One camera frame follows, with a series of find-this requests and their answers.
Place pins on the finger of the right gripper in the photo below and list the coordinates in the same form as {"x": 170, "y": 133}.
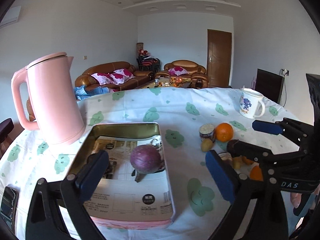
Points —
{"x": 252, "y": 152}
{"x": 297, "y": 132}

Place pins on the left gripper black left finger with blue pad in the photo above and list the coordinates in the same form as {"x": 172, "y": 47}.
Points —
{"x": 44, "y": 219}

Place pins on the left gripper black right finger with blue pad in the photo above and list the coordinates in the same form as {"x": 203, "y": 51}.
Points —
{"x": 268, "y": 220}

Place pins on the small orange tangerine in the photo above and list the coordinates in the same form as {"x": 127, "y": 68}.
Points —
{"x": 256, "y": 174}

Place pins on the round yellow-brown fruit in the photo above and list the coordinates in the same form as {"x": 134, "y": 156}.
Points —
{"x": 237, "y": 163}

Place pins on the yellow-brown longan fruit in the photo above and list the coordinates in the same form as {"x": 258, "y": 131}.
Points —
{"x": 206, "y": 145}

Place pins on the coffee table with fruits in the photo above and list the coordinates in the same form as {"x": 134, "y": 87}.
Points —
{"x": 175, "y": 82}

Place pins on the person's right hand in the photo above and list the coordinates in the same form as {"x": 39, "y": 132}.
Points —
{"x": 302, "y": 203}

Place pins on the black smartphone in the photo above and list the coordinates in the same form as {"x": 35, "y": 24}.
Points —
{"x": 9, "y": 206}

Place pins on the large orange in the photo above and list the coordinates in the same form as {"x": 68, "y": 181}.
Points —
{"x": 224, "y": 132}

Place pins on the white cartoon mug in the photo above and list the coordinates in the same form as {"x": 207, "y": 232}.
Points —
{"x": 251, "y": 103}

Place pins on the cut-top dark fruit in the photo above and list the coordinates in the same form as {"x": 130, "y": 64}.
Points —
{"x": 207, "y": 131}

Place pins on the black television screen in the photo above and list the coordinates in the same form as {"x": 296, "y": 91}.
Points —
{"x": 270, "y": 85}

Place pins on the cloud print white tablecloth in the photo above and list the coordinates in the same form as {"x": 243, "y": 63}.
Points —
{"x": 180, "y": 113}

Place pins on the gold and pink tin box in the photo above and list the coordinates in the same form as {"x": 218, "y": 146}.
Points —
{"x": 119, "y": 201}

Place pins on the dark wooden stool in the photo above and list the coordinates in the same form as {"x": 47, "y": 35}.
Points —
{"x": 6, "y": 128}

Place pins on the brown leather armchair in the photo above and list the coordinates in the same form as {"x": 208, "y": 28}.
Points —
{"x": 188, "y": 70}

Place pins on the pink electric kettle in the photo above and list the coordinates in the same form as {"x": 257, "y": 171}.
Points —
{"x": 50, "y": 90}

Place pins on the orange leather chair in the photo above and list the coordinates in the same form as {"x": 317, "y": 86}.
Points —
{"x": 30, "y": 111}

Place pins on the brown wooden door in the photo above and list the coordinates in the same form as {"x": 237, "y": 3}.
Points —
{"x": 219, "y": 55}

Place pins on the stacked dark chairs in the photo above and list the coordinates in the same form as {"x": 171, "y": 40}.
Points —
{"x": 146, "y": 62}

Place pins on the long brown leather sofa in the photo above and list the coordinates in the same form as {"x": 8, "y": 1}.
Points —
{"x": 118, "y": 75}

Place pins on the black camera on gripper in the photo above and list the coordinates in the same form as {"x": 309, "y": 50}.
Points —
{"x": 314, "y": 91}

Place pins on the white wall air conditioner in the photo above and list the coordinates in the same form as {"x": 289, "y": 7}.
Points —
{"x": 11, "y": 16}

